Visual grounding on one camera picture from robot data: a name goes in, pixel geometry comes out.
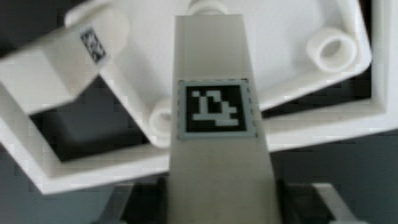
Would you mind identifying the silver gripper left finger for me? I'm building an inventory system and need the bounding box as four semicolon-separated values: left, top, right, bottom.
92;185;133;224

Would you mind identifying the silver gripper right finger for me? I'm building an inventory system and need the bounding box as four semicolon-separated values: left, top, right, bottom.
313;183;369;224

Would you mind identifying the white leg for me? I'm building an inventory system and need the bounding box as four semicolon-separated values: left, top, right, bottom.
165;0;284;224
0;0;129;114

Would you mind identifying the white desk top tray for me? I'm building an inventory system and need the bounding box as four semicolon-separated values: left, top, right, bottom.
64;0;371;148

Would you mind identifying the white U-shaped fence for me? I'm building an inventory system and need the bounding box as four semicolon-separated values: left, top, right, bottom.
0;0;398;194

